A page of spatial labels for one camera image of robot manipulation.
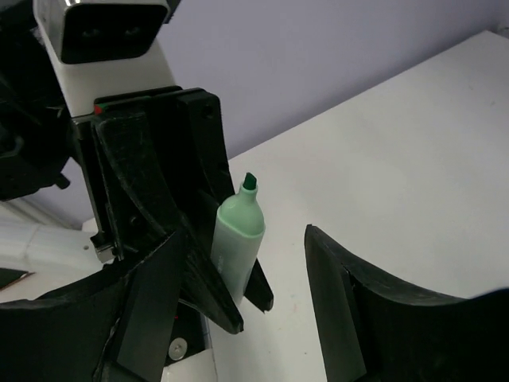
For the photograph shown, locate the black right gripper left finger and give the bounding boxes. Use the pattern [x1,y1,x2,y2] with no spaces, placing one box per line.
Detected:
[1,230,187,381]

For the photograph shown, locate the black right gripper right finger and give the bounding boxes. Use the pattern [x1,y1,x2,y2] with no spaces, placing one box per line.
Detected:
[305,225,508,381]

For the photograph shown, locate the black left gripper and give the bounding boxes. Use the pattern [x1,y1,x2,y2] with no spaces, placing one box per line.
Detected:
[73,86,243,334]

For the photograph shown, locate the clear green highlighter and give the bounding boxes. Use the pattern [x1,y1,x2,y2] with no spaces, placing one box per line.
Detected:
[211,173,266,305]

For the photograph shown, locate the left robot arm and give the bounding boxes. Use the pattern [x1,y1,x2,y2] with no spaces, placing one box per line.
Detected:
[1,1,243,341]

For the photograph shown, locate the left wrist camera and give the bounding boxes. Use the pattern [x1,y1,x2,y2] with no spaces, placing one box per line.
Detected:
[33,1,180,117]

